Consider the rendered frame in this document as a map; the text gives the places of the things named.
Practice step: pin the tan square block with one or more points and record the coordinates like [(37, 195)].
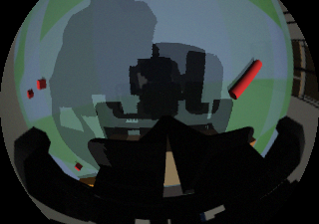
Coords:
[(170, 172)]

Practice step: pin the small red block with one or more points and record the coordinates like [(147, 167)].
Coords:
[(30, 94), (78, 166), (41, 84)]

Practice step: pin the brown rectangular bar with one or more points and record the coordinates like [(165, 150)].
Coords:
[(89, 180)]

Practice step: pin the brown square block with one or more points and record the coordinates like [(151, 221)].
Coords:
[(252, 140)]

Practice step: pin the red bar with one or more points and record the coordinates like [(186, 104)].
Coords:
[(245, 80)]

